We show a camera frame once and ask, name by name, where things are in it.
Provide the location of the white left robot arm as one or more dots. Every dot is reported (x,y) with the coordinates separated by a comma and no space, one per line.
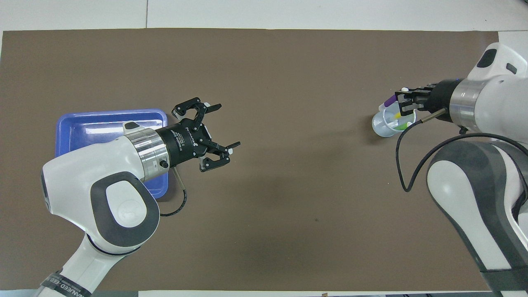
(82,177)

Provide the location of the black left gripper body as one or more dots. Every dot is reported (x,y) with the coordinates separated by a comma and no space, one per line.
(185,142)

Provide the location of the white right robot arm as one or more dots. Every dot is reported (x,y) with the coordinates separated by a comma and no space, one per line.
(495,103)

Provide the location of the translucent plastic pen cup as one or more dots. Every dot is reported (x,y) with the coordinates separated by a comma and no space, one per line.
(381,128)

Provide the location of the brown table mat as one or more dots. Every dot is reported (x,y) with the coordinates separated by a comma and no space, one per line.
(288,206)

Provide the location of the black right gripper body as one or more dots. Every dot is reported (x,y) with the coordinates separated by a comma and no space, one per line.
(441,101)

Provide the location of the blue plastic tray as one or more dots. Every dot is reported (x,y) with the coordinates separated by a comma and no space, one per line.
(90,128)

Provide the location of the purple marker pen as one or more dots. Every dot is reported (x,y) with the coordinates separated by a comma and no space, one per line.
(390,99)

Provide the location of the green marker pen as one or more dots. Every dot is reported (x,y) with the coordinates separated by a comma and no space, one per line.
(402,126)

